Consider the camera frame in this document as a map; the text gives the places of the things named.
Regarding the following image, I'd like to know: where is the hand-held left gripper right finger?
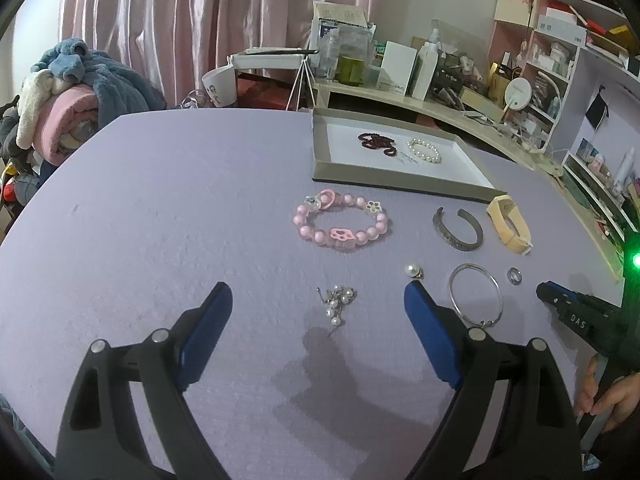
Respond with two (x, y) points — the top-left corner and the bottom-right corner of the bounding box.
(400, 280), (583, 480)

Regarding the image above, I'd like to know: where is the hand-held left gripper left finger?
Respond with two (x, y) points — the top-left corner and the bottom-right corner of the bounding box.
(54, 281), (234, 480)

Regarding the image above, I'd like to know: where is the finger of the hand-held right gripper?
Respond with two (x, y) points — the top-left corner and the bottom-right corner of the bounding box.
(536, 281), (626, 356)

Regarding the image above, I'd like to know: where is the pearl cluster brooch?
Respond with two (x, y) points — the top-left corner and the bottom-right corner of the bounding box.
(316, 285), (357, 330)

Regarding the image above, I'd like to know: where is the pink bead bracelet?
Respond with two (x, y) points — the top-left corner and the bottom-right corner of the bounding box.
(293, 189), (391, 251)

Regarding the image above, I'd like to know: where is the grey tray with white inside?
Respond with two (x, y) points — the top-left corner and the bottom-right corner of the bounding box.
(311, 108), (508, 204)

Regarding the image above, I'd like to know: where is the person's right hand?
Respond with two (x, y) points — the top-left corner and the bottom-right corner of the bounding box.
(574, 355), (640, 433)

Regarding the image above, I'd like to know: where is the thin silver bangle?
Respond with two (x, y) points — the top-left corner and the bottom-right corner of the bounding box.
(448, 263), (502, 330)

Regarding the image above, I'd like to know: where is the dark metal cuff bangle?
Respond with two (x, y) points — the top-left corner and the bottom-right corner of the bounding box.
(432, 206), (485, 252)

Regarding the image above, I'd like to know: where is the round white mirror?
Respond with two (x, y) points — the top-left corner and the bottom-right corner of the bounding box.
(501, 77), (533, 123)

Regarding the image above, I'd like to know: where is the white mug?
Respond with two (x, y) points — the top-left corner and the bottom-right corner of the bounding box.
(201, 65), (240, 108)

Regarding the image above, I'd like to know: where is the pink and white bookshelf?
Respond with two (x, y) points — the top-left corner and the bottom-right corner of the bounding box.
(492, 0), (640, 281)

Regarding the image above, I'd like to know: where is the pink folded blanket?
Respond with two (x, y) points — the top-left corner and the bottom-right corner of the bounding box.
(30, 82), (108, 166)

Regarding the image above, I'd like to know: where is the white pump bottle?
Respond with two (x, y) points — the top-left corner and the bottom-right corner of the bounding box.
(410, 19), (443, 101)

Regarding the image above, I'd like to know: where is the plain white box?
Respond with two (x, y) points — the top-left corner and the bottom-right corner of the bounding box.
(378, 41), (418, 96)

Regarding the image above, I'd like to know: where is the blue fluffy robe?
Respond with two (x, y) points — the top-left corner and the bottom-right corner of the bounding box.
(31, 37), (166, 126)

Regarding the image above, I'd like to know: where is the white storage cart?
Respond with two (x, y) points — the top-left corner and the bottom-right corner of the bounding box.
(227, 49), (315, 110)

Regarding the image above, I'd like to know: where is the cream fluffy blanket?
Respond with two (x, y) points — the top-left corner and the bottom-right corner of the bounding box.
(16, 70), (66, 150)

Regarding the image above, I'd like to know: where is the black comb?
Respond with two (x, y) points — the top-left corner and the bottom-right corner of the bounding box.
(245, 47), (321, 56)

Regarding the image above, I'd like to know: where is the clear plastic bottle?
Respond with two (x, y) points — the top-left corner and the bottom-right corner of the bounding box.
(320, 30), (342, 79)

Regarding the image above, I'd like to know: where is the pink curtain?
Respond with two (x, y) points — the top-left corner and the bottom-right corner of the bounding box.
(59, 0), (421, 107)

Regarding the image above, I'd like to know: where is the white cardboard box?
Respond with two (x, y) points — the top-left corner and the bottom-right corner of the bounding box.
(309, 1), (371, 68)

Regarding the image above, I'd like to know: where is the beige strap bracelet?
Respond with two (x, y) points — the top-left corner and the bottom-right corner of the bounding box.
(486, 194), (533, 255)

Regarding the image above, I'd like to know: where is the white pearl bracelet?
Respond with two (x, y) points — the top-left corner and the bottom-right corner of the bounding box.
(406, 138), (443, 165)

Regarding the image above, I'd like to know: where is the dark red bead bracelet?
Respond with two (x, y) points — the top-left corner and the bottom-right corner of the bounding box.
(357, 132), (398, 157)

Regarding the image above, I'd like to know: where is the black card on wall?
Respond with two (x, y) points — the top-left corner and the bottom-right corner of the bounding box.
(585, 87), (608, 128)

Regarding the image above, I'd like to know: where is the white wire rack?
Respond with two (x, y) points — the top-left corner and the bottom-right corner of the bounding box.
(177, 89), (211, 109)

